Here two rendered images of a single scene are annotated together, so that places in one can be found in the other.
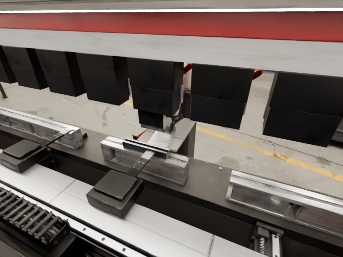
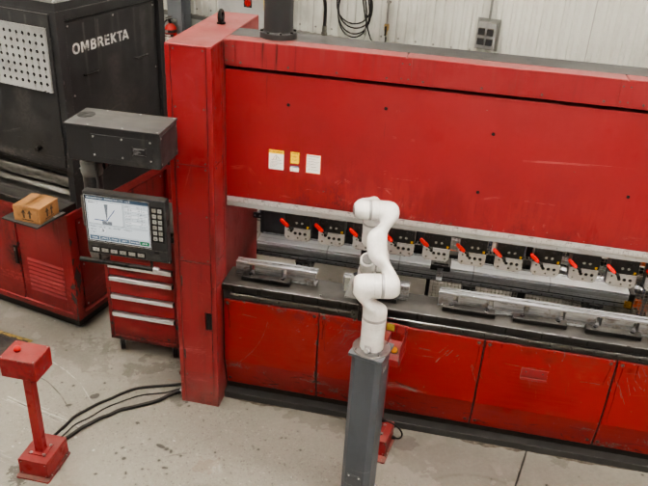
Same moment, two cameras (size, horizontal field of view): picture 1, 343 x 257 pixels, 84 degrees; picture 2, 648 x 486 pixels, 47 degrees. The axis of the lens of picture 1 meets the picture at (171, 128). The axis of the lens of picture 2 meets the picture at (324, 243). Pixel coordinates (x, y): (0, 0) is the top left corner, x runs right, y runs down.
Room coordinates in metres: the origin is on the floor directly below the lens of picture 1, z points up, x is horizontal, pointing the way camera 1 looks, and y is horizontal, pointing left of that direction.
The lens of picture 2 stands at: (4.20, -1.06, 3.21)
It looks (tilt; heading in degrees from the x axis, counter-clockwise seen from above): 28 degrees down; 167
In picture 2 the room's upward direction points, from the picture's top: 3 degrees clockwise
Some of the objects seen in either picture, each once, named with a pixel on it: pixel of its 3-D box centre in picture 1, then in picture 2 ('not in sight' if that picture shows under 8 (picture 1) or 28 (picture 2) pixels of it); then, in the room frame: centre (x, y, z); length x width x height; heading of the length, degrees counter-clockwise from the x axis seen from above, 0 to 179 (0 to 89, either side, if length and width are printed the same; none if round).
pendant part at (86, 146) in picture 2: not in sight; (126, 197); (0.53, -1.27, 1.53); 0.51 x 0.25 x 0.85; 67
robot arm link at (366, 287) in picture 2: not in sight; (369, 296); (1.30, -0.13, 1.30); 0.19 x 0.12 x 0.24; 80
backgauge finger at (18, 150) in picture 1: (42, 143); (440, 268); (0.61, 0.51, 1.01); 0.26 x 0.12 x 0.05; 156
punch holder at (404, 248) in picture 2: (106, 76); (401, 239); (0.67, 0.23, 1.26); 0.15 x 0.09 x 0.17; 66
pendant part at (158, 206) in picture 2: not in sight; (130, 223); (0.63, -1.26, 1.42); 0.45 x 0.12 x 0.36; 67
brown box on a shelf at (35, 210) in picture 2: not in sight; (32, 207); (-0.41, -1.91, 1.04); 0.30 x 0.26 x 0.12; 53
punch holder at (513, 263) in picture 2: (2, 61); (509, 254); (0.91, 0.78, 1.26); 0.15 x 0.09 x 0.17; 66
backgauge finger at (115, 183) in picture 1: (130, 173); not in sight; (0.44, 0.13, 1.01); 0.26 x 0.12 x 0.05; 156
